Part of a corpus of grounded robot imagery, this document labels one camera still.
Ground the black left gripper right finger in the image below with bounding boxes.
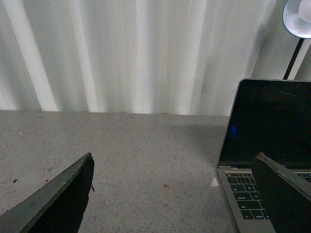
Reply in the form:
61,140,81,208
250,152,311,233

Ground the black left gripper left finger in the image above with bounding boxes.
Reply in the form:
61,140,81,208
0,152,94,233

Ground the silver laptop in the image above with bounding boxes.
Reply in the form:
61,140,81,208
217,79,311,233

